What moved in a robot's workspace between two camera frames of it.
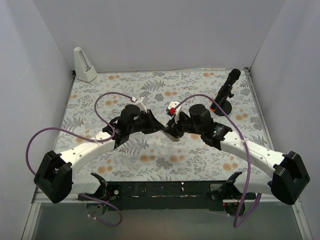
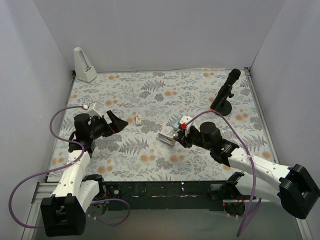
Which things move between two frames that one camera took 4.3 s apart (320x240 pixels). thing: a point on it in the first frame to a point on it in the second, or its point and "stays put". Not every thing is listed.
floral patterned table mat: [93, 107] stays put
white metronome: [84, 70] stays put
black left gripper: [149, 120] to [108, 124]
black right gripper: [177, 124] to [180, 139]
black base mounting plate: [169, 195] stays put
